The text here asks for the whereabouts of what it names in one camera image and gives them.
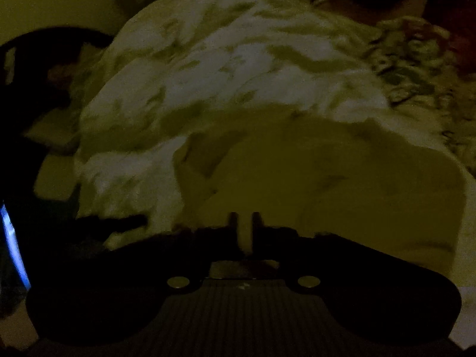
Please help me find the plain beige small garment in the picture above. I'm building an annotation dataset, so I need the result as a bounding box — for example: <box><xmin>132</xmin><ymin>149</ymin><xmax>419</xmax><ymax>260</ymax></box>
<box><xmin>173</xmin><ymin>109</ymin><xmax>466</xmax><ymax>274</ymax></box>

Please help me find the white leaf-print duvet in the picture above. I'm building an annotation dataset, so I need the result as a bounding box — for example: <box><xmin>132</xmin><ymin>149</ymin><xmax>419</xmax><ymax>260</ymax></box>
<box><xmin>74</xmin><ymin>0</ymin><xmax>475</xmax><ymax>356</ymax></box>

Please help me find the monkey-print yellow blanket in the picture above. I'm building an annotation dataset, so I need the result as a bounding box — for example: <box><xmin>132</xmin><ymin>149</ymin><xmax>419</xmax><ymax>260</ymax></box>
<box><xmin>306</xmin><ymin>0</ymin><xmax>475</xmax><ymax>173</ymax></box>

